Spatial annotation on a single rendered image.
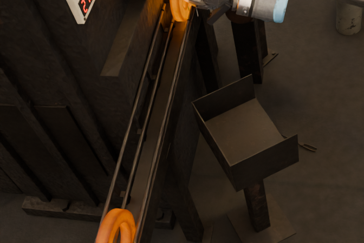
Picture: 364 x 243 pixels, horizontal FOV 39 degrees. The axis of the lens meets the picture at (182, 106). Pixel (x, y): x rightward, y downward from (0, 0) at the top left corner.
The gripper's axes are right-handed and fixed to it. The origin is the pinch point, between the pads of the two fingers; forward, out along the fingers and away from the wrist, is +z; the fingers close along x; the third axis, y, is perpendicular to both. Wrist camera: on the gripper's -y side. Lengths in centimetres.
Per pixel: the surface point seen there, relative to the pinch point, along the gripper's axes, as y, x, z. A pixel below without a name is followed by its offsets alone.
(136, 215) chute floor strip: -16, 77, -5
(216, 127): -10, 45, -22
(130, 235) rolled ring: -11, 85, -5
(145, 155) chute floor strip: -15, 58, -3
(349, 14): -43, -59, -73
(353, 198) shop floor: -56, 32, -80
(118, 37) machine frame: 7.5, 32.7, 12.4
